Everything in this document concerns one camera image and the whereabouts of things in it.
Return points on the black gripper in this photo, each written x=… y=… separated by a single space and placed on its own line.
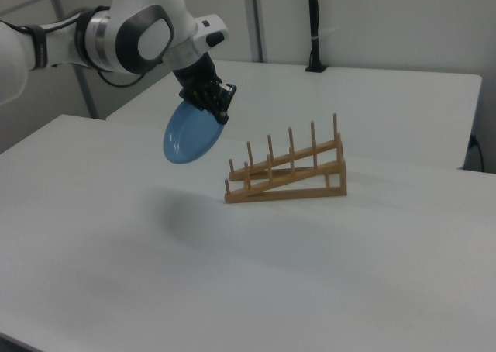
x=197 y=76

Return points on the blue round plate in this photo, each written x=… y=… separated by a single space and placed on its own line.
x=190 y=135

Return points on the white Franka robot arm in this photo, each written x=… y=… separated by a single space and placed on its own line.
x=116 y=30

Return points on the wooden plate rack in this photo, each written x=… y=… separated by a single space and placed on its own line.
x=286 y=194

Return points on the grey metal frame post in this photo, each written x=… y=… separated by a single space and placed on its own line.
x=259 y=18
x=87 y=96

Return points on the black camera pole with clamp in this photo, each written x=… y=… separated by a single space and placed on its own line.
x=313 y=18

